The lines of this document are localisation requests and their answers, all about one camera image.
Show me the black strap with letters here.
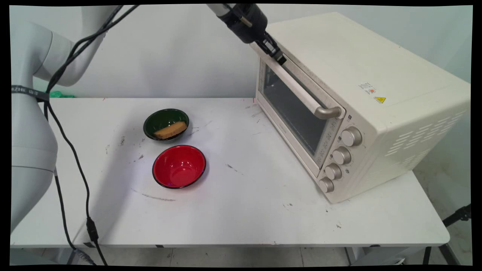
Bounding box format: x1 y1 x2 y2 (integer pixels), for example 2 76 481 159
11 85 50 103

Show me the brown bread slice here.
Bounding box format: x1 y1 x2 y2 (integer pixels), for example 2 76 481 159
153 121 188 139

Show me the cream toaster oven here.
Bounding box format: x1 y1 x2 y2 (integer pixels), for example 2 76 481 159
250 12 471 204

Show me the large silver oven knob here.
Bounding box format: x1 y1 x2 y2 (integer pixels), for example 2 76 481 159
341 127 363 148

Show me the green bowl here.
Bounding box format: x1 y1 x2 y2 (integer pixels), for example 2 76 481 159
143 108 190 142

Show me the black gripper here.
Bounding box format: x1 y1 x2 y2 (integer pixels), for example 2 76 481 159
217 4 288 66

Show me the oven door with handle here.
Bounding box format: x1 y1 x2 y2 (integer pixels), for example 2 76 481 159
250 40 347 180

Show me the red bowl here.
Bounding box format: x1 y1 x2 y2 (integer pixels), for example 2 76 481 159
152 145 207 189

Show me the black cable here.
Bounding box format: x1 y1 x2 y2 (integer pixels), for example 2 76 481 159
54 167 96 266
43 5 140 266

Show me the black tripod leg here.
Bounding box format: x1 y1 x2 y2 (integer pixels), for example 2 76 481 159
442 203 472 228

